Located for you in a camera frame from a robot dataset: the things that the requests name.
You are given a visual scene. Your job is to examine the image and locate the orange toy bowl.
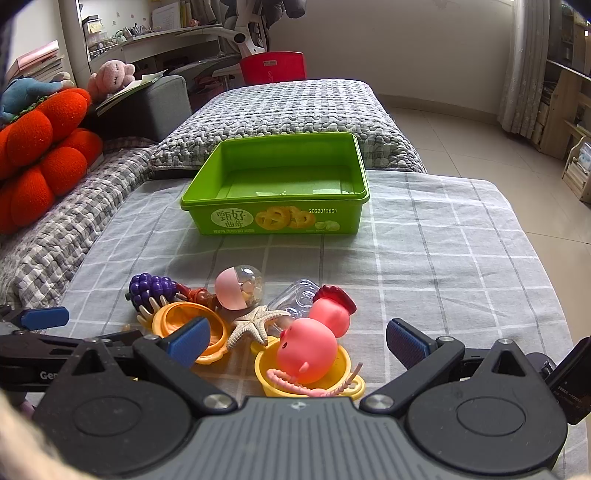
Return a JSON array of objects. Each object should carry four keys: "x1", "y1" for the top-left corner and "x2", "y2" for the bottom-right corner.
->
[{"x1": 152, "y1": 302, "x2": 229, "y2": 367}]

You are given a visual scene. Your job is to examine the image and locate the beige toy hand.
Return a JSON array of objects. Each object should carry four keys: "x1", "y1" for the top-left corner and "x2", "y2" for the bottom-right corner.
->
[{"x1": 136, "y1": 294, "x2": 185, "y2": 331}]

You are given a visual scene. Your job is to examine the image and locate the red orange toy figure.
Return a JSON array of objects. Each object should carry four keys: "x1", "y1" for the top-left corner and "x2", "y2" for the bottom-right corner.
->
[{"x1": 176, "y1": 283, "x2": 219, "y2": 311}]

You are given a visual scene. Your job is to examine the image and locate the purple toy grapes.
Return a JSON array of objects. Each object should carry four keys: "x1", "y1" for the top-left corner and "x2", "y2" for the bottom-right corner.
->
[{"x1": 125, "y1": 273, "x2": 177, "y2": 312}]

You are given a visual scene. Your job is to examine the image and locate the beige starfish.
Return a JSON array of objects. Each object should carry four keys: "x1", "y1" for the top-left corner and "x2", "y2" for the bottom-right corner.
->
[{"x1": 226, "y1": 305, "x2": 290, "y2": 350}]

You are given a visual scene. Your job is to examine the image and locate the pink clear capsule ball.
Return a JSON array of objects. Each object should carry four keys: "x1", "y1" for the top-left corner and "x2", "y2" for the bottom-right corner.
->
[{"x1": 214, "y1": 265, "x2": 263, "y2": 311}]

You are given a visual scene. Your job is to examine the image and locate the yellow toy pot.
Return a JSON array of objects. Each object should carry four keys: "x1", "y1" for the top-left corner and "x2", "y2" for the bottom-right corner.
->
[{"x1": 249, "y1": 337, "x2": 366, "y2": 401}]

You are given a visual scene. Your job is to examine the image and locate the pink red-capped toy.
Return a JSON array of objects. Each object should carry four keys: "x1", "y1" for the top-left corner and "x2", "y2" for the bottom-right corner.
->
[{"x1": 308, "y1": 285, "x2": 356, "y2": 338}]

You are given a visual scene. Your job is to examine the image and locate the pink octopus toy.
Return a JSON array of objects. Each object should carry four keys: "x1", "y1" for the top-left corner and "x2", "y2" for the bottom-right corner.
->
[{"x1": 266, "y1": 318, "x2": 363, "y2": 398}]

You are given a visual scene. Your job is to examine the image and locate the clear contact lens case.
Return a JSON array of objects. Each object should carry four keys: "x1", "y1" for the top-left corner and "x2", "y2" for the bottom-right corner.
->
[{"x1": 266, "y1": 278, "x2": 320, "y2": 337}]

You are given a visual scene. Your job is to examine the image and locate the grey plaid sofa cover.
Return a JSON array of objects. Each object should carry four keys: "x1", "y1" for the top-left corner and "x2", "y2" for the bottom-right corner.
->
[{"x1": 1, "y1": 137, "x2": 156, "y2": 308}]

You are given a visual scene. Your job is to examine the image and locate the grey checked cloth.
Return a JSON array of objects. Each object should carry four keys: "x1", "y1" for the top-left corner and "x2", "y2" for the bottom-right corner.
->
[{"x1": 55, "y1": 171, "x2": 571, "y2": 389}]

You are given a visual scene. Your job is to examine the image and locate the orange pumpkin cushion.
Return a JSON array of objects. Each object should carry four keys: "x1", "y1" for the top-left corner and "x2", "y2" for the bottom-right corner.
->
[{"x1": 0, "y1": 88, "x2": 103, "y2": 235}]

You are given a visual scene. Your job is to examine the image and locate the green plastic storage box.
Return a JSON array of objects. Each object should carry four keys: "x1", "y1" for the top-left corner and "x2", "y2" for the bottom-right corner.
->
[{"x1": 180, "y1": 132, "x2": 370, "y2": 235}]

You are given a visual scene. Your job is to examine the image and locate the blue plush toy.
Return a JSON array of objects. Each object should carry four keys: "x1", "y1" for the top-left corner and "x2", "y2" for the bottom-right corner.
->
[{"x1": 1, "y1": 78, "x2": 64, "y2": 124}]

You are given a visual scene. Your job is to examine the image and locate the grey sofa armrest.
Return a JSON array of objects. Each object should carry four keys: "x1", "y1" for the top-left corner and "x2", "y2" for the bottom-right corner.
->
[{"x1": 81, "y1": 75, "x2": 191, "y2": 142}]

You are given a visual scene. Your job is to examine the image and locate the stack of books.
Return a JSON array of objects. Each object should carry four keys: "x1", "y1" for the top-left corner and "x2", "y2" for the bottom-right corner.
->
[{"x1": 5, "y1": 40, "x2": 71, "y2": 82}]

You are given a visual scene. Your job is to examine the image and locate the pink plush toy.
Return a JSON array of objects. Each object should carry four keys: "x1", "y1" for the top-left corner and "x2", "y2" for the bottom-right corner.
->
[{"x1": 87, "y1": 60, "x2": 135, "y2": 104}]

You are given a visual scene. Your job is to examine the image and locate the grey quilted sofa cushion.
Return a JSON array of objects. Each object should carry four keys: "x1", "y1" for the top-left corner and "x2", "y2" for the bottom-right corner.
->
[{"x1": 150, "y1": 79, "x2": 427, "y2": 173}]

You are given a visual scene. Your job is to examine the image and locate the open book on armrest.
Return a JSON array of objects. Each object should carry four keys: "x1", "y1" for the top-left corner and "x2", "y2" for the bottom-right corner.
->
[{"x1": 95, "y1": 71, "x2": 165, "y2": 116}]

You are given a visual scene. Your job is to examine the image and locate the wooden shelf unit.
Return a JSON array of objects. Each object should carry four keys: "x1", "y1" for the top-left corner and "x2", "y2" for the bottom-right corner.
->
[{"x1": 532, "y1": 1, "x2": 590, "y2": 204}]

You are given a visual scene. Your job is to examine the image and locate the white desk with shelves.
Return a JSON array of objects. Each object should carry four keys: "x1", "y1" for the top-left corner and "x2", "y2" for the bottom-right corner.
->
[{"x1": 58, "y1": 1, "x2": 239, "y2": 87}]

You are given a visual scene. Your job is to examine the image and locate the grey curtain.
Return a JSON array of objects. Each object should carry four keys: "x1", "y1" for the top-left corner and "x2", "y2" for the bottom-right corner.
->
[{"x1": 498, "y1": 0, "x2": 561, "y2": 144}]

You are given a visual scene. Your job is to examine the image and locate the white office chair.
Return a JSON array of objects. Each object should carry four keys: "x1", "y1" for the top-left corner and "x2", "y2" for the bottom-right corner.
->
[{"x1": 169, "y1": 1, "x2": 269, "y2": 87}]

